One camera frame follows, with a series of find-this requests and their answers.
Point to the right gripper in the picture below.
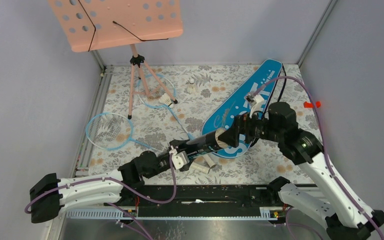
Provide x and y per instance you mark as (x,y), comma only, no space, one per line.
(240,123)

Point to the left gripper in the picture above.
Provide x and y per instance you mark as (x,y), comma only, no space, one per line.
(178,144)

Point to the black shuttlecock tube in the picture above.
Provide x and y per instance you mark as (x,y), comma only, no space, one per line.
(204,144)

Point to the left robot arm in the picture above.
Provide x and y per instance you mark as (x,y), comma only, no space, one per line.
(52,195)

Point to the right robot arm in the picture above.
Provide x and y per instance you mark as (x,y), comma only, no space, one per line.
(343,214)

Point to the blue racket cover bag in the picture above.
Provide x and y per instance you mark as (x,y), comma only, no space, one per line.
(236,104)

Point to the shuttlecock on racket head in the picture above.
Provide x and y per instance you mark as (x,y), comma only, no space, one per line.
(166,100)

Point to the shuttlecock upright back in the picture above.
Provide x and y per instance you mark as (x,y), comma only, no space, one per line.
(191,87)

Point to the blue racket near stand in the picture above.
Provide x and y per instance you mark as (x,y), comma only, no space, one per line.
(152,101)

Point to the blue racket left side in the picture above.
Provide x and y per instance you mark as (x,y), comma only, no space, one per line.
(116,140)

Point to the pink music stand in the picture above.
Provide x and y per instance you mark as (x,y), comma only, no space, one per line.
(91,25)

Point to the black front rail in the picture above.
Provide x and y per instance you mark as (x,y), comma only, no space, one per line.
(204,201)

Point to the red clip on wall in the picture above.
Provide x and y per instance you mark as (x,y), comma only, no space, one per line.
(309,105)

